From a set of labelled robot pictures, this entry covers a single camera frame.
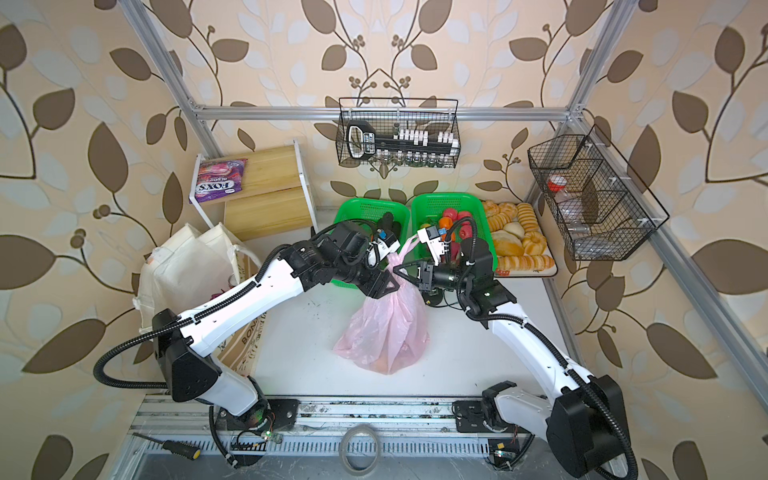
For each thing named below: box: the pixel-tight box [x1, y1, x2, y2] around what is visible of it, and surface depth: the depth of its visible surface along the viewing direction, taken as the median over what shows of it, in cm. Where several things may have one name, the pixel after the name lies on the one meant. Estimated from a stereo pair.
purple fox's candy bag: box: [188, 158, 248, 205], surface depth 82 cm
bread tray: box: [482, 200, 558, 277], surface depth 107 cm
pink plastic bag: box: [333, 234, 431, 375], surface depth 74 cm
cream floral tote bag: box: [133, 222, 262, 334], surface depth 79 cm
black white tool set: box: [347, 121, 460, 166], surface depth 85 cm
